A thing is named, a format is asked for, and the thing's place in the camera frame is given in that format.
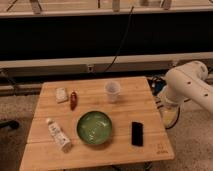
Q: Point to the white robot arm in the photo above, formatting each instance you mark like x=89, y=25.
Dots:
x=185, y=82

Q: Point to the green ceramic bowl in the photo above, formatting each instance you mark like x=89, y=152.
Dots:
x=94, y=128

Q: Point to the red chili pepper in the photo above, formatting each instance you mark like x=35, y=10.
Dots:
x=73, y=100

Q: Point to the wooden folding table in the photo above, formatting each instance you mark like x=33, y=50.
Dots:
x=135, y=104

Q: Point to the small white packet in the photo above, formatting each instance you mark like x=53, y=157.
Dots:
x=61, y=95

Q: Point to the black rectangular sponge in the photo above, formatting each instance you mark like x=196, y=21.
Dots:
x=137, y=134

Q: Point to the white plastic bottle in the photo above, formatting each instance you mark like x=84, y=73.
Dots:
x=61, y=139

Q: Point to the black chair base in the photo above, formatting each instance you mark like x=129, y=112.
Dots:
x=12, y=124

